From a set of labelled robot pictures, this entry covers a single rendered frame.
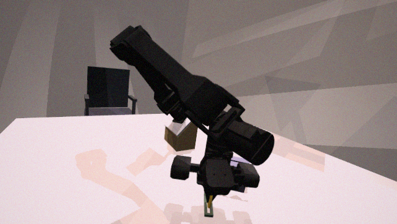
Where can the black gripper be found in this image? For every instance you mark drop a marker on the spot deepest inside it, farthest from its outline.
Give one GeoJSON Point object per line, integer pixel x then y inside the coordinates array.
{"type": "Point", "coordinates": [182, 165]}

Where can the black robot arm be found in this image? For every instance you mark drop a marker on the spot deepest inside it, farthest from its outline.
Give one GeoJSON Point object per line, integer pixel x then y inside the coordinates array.
{"type": "Point", "coordinates": [183, 95]}

